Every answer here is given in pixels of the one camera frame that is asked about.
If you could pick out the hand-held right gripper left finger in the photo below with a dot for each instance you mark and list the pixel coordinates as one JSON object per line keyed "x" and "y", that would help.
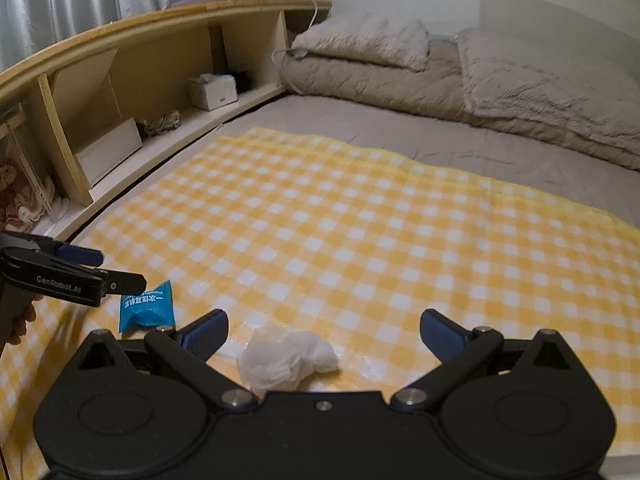
{"x": 207, "y": 334}

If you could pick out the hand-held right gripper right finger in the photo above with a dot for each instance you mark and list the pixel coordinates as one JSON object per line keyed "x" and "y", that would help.
{"x": 441, "y": 334}

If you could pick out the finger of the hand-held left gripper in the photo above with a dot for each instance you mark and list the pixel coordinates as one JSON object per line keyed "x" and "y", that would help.
{"x": 127, "y": 282}
{"x": 80, "y": 255}

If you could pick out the blue towel packet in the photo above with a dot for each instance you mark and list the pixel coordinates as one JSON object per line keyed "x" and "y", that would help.
{"x": 147, "y": 307}

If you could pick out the person's left hand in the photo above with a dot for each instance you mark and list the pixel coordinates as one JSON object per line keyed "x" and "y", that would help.
{"x": 20, "y": 320}

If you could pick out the white flat box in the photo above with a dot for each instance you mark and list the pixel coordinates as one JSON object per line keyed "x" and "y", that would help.
{"x": 110, "y": 152}

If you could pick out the yellow checked mat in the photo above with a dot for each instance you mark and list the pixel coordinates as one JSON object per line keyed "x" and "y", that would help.
{"x": 350, "y": 235}

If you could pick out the white tissue box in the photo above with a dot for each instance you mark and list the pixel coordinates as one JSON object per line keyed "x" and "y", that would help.
{"x": 215, "y": 91}

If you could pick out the wooden bedside shelf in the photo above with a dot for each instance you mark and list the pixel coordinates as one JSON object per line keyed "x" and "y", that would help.
{"x": 150, "y": 25}

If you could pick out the beige folded duvet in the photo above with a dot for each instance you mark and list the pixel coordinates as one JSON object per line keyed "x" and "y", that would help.
{"x": 350, "y": 85}

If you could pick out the white wall panel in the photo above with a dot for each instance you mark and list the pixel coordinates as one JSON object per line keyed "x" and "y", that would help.
{"x": 550, "y": 20}

